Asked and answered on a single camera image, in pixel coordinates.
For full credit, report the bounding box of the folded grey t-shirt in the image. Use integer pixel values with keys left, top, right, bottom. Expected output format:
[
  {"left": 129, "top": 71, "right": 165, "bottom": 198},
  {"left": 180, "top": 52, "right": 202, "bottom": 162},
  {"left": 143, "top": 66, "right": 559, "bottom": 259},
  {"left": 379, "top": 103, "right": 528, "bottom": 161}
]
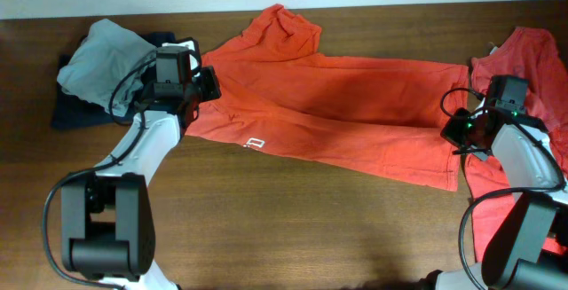
[{"left": 57, "top": 19, "right": 156, "bottom": 117}]

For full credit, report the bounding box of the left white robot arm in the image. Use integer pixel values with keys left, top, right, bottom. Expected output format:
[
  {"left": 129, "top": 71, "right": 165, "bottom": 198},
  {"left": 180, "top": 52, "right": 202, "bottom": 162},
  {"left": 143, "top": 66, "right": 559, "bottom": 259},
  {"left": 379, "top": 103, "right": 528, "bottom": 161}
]
[{"left": 41, "top": 38, "right": 221, "bottom": 289}]

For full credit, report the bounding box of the red t-shirt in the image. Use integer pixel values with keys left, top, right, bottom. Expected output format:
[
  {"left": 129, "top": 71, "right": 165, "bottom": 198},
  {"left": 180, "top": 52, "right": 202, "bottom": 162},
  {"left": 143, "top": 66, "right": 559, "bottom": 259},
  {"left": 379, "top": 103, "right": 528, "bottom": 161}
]
[{"left": 464, "top": 27, "right": 567, "bottom": 262}]

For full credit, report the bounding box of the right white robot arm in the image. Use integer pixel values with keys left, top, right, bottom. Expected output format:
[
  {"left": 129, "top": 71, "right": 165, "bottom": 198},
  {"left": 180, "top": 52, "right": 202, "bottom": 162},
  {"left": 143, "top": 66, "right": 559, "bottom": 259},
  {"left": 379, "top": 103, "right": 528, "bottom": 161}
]
[{"left": 419, "top": 75, "right": 567, "bottom": 290}]

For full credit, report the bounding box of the orange printed t-shirt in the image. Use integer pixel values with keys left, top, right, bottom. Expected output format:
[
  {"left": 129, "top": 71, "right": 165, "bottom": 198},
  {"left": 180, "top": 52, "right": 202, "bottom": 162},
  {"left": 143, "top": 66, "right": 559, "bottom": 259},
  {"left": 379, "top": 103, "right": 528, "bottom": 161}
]
[{"left": 187, "top": 4, "right": 468, "bottom": 191}]

